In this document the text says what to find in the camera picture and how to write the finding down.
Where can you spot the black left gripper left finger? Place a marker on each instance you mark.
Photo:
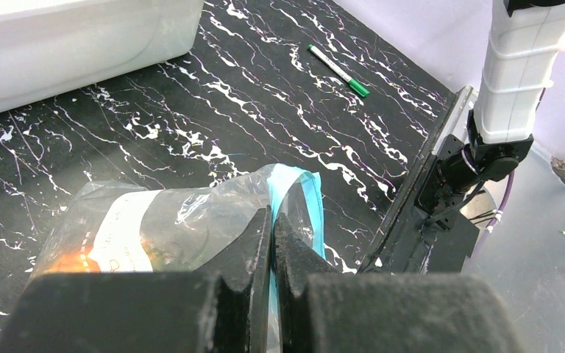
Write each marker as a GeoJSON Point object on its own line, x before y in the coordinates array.
{"type": "Point", "coordinates": [220, 307]}

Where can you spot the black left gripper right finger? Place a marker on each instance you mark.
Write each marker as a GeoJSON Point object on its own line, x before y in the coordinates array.
{"type": "Point", "coordinates": [322, 310]}

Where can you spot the clear zip top bag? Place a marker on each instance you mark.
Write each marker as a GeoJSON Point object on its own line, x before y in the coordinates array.
{"type": "Point", "coordinates": [133, 229]}

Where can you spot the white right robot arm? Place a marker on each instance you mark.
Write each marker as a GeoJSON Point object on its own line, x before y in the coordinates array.
{"type": "Point", "coordinates": [524, 41]}

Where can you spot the white plastic food bin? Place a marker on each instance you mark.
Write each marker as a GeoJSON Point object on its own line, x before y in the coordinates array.
{"type": "Point", "coordinates": [51, 47]}

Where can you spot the green white marker pen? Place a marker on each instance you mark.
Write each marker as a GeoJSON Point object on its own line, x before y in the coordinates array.
{"type": "Point", "coordinates": [354, 84]}

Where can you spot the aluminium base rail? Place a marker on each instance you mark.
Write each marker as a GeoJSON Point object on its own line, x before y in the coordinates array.
{"type": "Point", "coordinates": [425, 232]}

